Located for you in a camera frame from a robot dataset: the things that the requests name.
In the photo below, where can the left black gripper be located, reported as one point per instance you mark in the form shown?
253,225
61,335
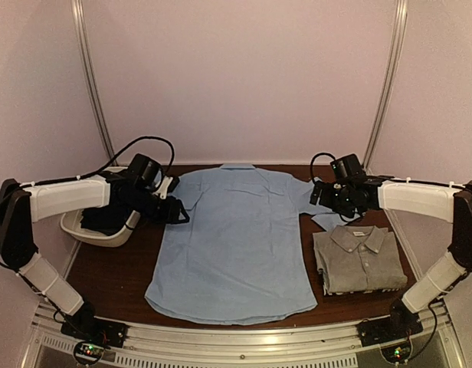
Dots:
169,214

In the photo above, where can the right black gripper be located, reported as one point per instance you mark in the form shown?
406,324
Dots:
325,200

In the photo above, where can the light blue shirt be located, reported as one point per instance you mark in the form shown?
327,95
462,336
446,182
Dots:
239,259

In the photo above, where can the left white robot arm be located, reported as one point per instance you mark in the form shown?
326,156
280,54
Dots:
22,207

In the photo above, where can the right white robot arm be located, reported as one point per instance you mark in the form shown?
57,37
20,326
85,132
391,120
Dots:
433,221

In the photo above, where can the folded grey shirt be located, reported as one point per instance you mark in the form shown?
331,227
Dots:
359,259

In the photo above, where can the black shirt in basket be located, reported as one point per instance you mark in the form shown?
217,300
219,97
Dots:
114,216

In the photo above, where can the white plastic basket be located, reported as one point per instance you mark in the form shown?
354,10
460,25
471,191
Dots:
96,196

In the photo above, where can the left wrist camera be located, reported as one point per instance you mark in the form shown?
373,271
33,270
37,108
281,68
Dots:
167,185

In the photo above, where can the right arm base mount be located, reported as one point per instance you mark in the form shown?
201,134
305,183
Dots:
400,323

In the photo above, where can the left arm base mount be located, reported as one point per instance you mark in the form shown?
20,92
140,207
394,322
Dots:
84,325

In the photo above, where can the front aluminium rail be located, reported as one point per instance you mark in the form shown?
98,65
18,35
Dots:
328,345

